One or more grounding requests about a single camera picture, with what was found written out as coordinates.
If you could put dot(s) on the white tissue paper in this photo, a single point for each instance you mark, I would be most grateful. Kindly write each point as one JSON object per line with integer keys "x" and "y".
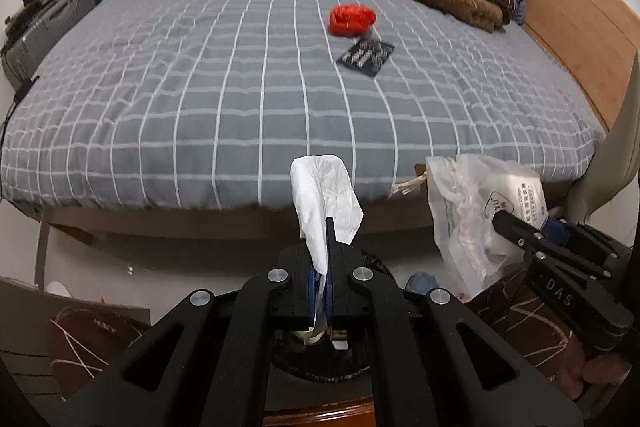
{"x": 320, "y": 197}

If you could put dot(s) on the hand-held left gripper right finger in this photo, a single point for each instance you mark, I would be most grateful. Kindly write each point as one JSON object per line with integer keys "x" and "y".
{"x": 345, "y": 297}

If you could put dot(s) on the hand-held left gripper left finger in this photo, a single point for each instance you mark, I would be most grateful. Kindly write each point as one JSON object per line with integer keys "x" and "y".
{"x": 312, "y": 297}

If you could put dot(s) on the wooden headboard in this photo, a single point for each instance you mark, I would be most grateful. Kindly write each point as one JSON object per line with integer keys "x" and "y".
{"x": 575, "y": 22}

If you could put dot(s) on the black printed packet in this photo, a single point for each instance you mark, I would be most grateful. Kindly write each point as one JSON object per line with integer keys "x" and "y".
{"x": 365, "y": 57}

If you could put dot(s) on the blue slipper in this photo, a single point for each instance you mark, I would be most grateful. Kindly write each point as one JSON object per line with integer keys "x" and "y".
{"x": 422, "y": 283}

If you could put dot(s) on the black power adapter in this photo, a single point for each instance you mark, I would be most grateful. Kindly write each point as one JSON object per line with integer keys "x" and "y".
{"x": 27, "y": 88}

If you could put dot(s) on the person's left leg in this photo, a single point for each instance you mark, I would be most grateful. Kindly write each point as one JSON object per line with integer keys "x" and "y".
{"x": 90, "y": 347}

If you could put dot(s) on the person's right hand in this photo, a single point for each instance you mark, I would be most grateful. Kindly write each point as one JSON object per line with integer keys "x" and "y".
{"x": 597, "y": 372}

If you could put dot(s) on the silver suitcase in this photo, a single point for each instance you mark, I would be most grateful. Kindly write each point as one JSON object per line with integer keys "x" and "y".
{"x": 50, "y": 27}

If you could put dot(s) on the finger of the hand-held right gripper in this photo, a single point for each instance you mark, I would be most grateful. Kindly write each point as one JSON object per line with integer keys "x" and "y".
{"x": 517, "y": 231}
{"x": 557, "y": 231}

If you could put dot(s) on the crumpled red plastic bag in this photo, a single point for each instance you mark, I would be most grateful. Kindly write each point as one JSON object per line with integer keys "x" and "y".
{"x": 350, "y": 19}

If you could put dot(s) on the beige chair back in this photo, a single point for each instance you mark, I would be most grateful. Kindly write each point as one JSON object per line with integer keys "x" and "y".
{"x": 615, "y": 167}

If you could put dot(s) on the frosted plastic bag with label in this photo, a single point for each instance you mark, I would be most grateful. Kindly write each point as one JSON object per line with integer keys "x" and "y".
{"x": 465, "y": 217}

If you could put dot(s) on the wooden bed frame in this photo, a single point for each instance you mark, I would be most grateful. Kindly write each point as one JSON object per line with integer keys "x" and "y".
{"x": 200, "y": 222}

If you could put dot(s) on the grey checked bed sheet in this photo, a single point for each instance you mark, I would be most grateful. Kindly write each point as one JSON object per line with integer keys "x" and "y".
{"x": 175, "y": 107}

